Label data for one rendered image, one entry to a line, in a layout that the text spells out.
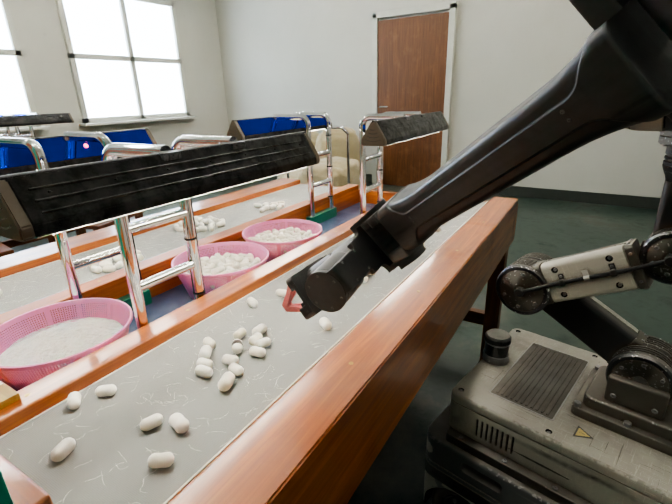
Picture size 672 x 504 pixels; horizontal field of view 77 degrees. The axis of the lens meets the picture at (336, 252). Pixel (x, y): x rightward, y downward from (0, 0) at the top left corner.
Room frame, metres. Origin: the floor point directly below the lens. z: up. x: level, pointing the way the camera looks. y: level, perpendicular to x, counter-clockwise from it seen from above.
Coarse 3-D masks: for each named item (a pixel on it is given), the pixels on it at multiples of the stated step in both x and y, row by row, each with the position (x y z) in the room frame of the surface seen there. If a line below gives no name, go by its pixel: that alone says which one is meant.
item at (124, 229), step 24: (120, 144) 0.74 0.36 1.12; (144, 144) 0.71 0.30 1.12; (192, 144) 0.86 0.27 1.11; (240, 144) 0.81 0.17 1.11; (168, 216) 0.85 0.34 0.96; (192, 216) 0.90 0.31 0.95; (120, 240) 0.76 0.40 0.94; (192, 240) 0.89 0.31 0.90; (192, 264) 0.88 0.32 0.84; (144, 288) 0.78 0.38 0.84; (144, 312) 0.76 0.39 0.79
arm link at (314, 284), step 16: (352, 240) 0.51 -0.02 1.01; (368, 240) 0.53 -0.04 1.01; (336, 256) 0.51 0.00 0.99; (352, 256) 0.49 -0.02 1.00; (368, 256) 0.51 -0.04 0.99; (384, 256) 0.53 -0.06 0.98; (416, 256) 0.50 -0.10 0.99; (320, 272) 0.47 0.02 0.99; (336, 272) 0.46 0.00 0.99; (352, 272) 0.47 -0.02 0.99; (368, 272) 0.49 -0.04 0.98; (320, 288) 0.48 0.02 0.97; (336, 288) 0.47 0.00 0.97; (352, 288) 0.46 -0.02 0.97; (320, 304) 0.48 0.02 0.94; (336, 304) 0.47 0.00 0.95
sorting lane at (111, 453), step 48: (432, 240) 1.29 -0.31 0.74; (384, 288) 0.95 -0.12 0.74; (192, 336) 0.75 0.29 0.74; (288, 336) 0.74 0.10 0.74; (336, 336) 0.73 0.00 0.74; (96, 384) 0.60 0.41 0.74; (144, 384) 0.60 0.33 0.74; (192, 384) 0.59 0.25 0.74; (240, 384) 0.59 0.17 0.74; (288, 384) 0.59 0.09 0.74; (48, 432) 0.49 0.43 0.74; (96, 432) 0.49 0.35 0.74; (144, 432) 0.49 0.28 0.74; (192, 432) 0.49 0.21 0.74; (240, 432) 0.48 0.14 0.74; (48, 480) 0.41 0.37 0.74; (96, 480) 0.41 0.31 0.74; (144, 480) 0.41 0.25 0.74
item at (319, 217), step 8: (296, 112) 1.93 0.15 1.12; (304, 112) 1.90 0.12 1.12; (312, 112) 1.88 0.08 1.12; (320, 112) 1.86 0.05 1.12; (304, 120) 1.71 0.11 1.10; (328, 120) 1.84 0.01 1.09; (328, 128) 1.84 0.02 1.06; (328, 136) 1.84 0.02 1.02; (328, 144) 1.84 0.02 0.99; (320, 152) 1.78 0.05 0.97; (328, 152) 1.83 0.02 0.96; (328, 160) 1.84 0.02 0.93; (312, 168) 1.72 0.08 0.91; (328, 168) 1.84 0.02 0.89; (312, 176) 1.71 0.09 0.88; (328, 176) 1.84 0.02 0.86; (312, 184) 1.71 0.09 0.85; (320, 184) 1.77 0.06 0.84; (328, 184) 1.84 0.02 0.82; (312, 192) 1.71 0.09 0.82; (328, 192) 1.84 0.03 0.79; (312, 200) 1.71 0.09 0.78; (328, 200) 1.84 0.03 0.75; (312, 208) 1.71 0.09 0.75; (328, 208) 1.84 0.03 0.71; (336, 208) 1.86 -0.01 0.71; (312, 216) 1.71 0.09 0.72; (320, 216) 1.75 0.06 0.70; (328, 216) 1.80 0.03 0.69
